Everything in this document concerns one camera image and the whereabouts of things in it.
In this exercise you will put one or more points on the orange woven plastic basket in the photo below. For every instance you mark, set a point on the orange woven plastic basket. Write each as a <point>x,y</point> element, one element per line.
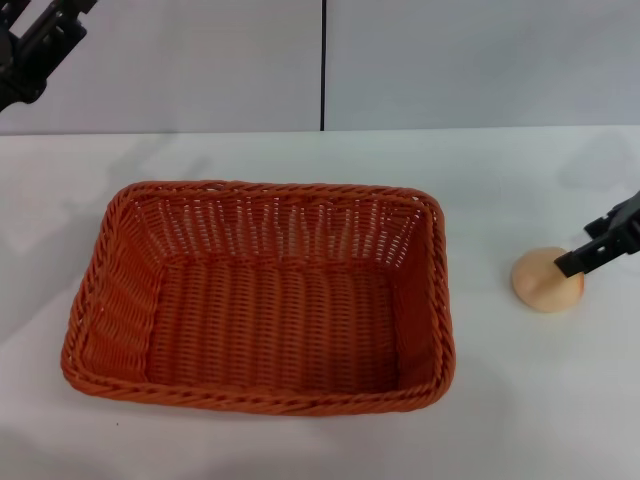
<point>270,320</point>

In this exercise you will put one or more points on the peach coloured round bun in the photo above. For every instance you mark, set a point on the peach coloured round bun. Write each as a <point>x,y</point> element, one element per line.
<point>537,285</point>

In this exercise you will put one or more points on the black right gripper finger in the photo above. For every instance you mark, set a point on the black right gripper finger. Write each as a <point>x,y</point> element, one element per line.
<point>620,217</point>
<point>600,252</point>

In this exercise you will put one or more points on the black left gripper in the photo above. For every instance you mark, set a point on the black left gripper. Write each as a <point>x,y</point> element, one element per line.
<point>25,60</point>

